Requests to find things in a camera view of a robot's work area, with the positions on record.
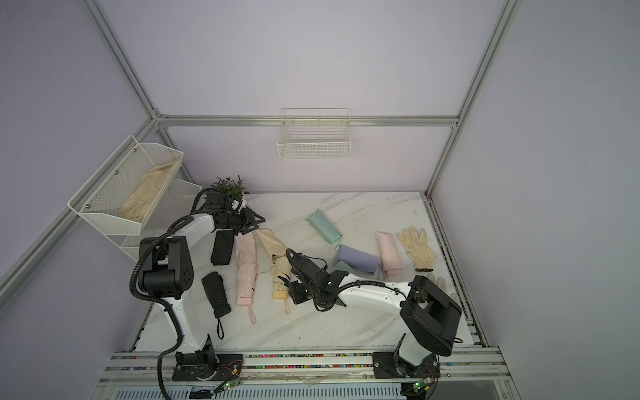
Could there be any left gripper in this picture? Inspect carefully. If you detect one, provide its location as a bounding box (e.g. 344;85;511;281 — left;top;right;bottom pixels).
220;207;264;236

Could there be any yellow umbrella sleeve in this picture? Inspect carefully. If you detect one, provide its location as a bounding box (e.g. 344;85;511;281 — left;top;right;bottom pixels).
256;229;286;264

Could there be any pink umbrella sleeve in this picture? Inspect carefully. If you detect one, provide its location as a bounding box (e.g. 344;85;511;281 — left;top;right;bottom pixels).
235;233;258;268

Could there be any yellow umbrella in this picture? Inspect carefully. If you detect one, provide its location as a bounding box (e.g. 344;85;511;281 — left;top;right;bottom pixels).
272;255;291;315

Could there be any black umbrella sleeve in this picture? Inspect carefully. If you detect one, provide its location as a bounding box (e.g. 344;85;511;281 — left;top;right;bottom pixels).
210;230;235;266

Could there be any pink umbrella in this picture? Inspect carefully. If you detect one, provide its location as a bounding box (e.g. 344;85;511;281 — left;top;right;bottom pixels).
236;263;258;325
376;232;403;280

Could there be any black umbrella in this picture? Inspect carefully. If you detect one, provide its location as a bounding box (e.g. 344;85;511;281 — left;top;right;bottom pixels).
201;272;232;340

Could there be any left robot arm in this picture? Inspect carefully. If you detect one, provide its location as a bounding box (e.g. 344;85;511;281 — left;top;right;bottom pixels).
129;188;265;363

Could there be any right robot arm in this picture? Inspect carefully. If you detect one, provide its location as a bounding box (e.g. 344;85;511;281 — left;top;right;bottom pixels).
284;248;463;369

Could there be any green umbrella near front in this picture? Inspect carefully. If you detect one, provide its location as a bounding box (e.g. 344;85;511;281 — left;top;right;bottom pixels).
333;261;354;274

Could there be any green umbrella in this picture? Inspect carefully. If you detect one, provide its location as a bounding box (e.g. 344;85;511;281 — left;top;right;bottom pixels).
333;261;354;274
306;209;343;246

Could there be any potted green plant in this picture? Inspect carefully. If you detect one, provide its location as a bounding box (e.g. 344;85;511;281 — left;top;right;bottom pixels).
210;175;247;212

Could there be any purple umbrella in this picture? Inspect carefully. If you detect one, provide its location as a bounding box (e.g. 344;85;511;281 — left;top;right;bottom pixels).
333;245;382;275

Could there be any green umbrella at back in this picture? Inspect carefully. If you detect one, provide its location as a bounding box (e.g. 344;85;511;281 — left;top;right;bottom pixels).
306;209;343;246

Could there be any cream glove in shelf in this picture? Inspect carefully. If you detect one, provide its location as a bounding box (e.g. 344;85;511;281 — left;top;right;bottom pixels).
117;161;177;223

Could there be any cream work glove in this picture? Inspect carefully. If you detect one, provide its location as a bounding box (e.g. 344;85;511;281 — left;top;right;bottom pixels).
396;226;436;273

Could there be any white speckled work glove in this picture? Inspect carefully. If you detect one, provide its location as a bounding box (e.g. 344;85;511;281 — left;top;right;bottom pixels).
427;273;461;305

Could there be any white tiered mesh shelf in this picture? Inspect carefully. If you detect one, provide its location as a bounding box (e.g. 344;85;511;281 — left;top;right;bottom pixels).
68;136;202;260

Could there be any white wire wall basket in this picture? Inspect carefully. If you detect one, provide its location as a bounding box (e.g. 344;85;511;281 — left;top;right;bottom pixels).
277;108;352;162

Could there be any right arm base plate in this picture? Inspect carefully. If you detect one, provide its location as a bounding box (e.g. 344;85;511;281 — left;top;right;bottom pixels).
372;352;440;379

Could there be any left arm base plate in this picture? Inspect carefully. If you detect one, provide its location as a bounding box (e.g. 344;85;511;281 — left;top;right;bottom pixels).
172;353;244;382

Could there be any aluminium rail frame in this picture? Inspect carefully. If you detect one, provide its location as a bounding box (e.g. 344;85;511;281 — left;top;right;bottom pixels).
91;347;521;399

